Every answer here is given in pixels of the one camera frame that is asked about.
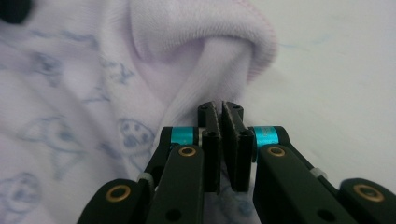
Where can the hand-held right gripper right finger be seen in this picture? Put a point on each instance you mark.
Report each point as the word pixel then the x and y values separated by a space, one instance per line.
pixel 238 155

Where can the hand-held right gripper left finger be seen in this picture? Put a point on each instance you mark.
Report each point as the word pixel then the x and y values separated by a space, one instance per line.
pixel 213 155

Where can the lilac printed towel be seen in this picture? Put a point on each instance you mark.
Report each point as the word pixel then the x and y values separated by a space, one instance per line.
pixel 109 77

